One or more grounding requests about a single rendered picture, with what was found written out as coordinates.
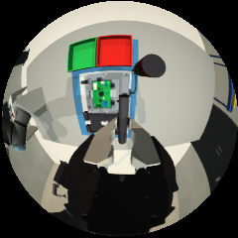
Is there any red bin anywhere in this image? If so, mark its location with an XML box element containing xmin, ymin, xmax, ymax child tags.
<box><xmin>96</xmin><ymin>35</ymin><xmax>132</xmax><ymax>67</ymax></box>

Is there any green circuit board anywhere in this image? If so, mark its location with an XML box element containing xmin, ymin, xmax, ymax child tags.
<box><xmin>92</xmin><ymin>81</ymin><xmax>111</xmax><ymax>108</ymax></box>

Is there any green bin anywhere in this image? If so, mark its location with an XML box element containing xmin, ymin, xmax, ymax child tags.
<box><xmin>67</xmin><ymin>37</ymin><xmax>98</xmax><ymax>72</ymax></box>

